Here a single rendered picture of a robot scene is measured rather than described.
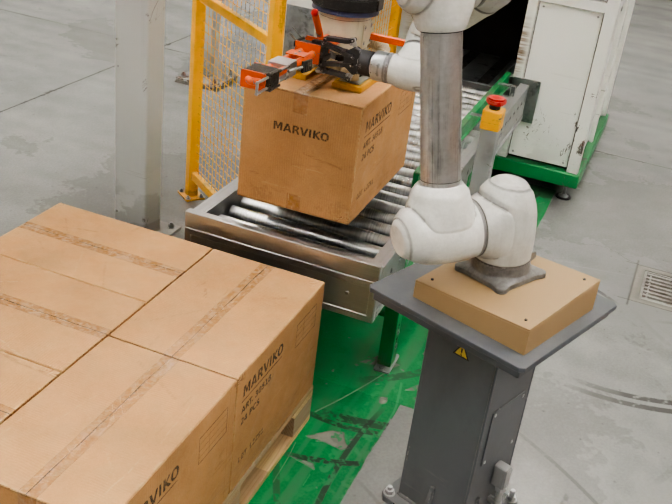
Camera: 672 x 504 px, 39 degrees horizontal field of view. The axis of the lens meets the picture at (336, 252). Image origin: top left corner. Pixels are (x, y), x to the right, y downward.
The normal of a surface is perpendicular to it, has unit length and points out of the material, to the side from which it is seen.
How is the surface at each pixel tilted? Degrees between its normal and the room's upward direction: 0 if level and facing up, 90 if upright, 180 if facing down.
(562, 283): 5
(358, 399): 0
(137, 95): 88
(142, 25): 90
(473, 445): 90
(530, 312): 5
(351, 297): 90
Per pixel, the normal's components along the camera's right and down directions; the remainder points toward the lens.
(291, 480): 0.11, -0.88
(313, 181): -0.36, 0.40
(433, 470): -0.67, 0.28
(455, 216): 0.42, 0.25
